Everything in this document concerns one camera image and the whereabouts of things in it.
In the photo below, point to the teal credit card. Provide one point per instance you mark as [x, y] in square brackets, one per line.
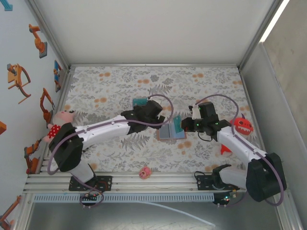
[178, 124]
[140, 101]

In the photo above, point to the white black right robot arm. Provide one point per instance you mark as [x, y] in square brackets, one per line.
[239, 146]

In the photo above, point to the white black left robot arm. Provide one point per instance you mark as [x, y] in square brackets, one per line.
[103, 129]

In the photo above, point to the red shark plush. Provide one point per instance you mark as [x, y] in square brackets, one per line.
[242, 124]

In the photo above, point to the floral table cloth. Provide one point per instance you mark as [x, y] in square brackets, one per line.
[168, 79]

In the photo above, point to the small pink toy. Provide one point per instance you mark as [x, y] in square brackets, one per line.
[145, 173]

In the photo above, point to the pink plush doll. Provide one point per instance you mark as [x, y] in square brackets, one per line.
[62, 117]

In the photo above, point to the circuit board with LEDs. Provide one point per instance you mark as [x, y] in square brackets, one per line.
[90, 197]
[224, 198]

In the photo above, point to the white plastic tube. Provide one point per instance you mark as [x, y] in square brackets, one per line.
[172, 209]

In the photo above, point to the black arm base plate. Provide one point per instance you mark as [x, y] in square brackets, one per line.
[204, 184]
[108, 188]

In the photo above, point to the aluminium extrusion frame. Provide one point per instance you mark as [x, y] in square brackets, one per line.
[156, 184]

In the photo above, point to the blue rail wall sticker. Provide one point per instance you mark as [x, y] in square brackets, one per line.
[57, 74]

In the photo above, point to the orange claw gripper wall sticker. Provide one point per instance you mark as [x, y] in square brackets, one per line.
[16, 76]

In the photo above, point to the orange grey slider wall sticker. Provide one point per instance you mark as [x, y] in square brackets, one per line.
[2, 128]

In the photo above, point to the blue angular wall sticker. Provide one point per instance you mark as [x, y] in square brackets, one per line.
[7, 6]

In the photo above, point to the orange machine wall sticker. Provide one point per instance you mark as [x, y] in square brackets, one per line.
[6, 222]

